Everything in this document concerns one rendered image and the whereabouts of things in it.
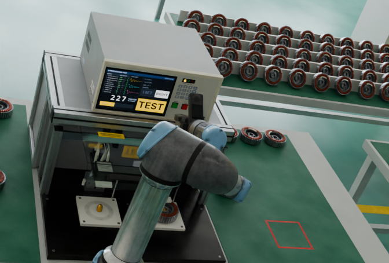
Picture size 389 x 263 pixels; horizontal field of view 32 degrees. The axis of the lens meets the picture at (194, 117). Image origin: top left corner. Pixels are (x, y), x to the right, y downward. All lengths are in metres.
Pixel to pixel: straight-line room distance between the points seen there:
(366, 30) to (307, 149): 3.09
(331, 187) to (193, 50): 1.03
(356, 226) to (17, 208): 1.43
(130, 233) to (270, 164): 1.46
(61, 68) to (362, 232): 1.43
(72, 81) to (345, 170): 2.83
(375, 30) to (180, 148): 4.71
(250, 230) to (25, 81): 2.41
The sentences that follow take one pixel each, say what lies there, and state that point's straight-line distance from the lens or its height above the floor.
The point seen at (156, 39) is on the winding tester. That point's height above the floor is 1.32.
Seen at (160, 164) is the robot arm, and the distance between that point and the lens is 1.69.
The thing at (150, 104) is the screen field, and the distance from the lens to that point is 2.42.
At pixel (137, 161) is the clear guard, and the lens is 2.30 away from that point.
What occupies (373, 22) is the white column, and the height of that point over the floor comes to 0.56.
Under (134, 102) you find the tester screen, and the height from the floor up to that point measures 1.17.
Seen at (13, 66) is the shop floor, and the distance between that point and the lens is 4.86.
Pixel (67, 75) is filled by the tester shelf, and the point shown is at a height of 1.11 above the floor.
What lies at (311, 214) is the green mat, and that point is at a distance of 2.97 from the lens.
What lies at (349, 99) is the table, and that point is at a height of 0.75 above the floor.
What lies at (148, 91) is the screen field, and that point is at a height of 1.22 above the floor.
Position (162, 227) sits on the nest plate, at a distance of 2.52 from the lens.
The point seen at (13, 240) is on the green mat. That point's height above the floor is 0.75.
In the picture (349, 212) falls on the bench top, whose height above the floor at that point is 0.75.
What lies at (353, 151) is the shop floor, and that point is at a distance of 5.25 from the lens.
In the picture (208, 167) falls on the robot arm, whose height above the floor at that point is 1.46.
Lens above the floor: 2.36
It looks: 29 degrees down
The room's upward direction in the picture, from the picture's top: 19 degrees clockwise
